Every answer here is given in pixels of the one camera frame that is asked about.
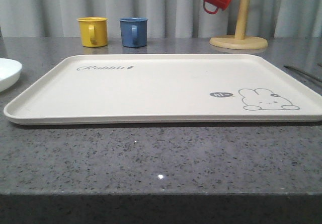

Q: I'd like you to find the stainless steel fork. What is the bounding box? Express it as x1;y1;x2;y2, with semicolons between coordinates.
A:
284;65;321;87

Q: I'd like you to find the white round plate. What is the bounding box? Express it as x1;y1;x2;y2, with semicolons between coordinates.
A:
0;58;22;92

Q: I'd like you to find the cream rabbit serving tray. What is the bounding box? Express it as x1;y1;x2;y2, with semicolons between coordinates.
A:
4;54;321;125

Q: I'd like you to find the blue enamel mug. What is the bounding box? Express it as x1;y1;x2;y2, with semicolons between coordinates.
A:
119;18;148;48

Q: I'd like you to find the wooden mug tree stand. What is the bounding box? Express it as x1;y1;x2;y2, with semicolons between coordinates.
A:
209;0;268;50

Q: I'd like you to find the yellow enamel mug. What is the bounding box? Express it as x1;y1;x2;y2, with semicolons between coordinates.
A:
77;17;108;47

